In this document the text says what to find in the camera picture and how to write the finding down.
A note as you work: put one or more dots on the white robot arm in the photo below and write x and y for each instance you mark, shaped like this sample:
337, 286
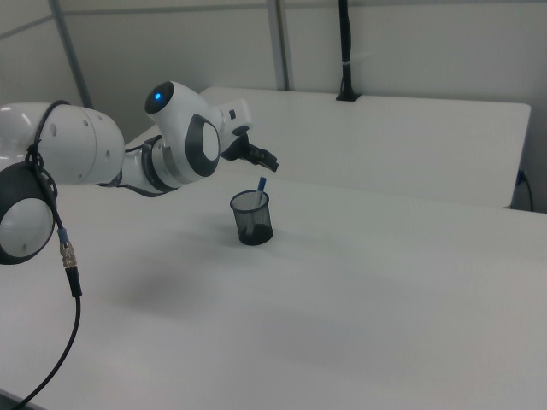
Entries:
85, 145

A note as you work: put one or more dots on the white blue marker pen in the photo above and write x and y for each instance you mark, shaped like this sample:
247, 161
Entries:
261, 184

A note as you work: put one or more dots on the black pole with clamp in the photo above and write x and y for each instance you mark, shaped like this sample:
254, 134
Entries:
345, 51

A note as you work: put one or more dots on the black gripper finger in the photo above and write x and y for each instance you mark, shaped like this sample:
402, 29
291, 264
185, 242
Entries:
267, 154
265, 164

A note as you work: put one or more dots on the white adjacent table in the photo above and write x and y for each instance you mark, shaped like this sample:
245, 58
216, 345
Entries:
384, 136

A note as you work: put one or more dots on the black mesh pen cup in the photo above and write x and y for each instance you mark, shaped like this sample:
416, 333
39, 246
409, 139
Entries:
253, 222

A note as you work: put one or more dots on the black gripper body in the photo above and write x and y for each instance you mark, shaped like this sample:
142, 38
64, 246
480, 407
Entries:
239, 143

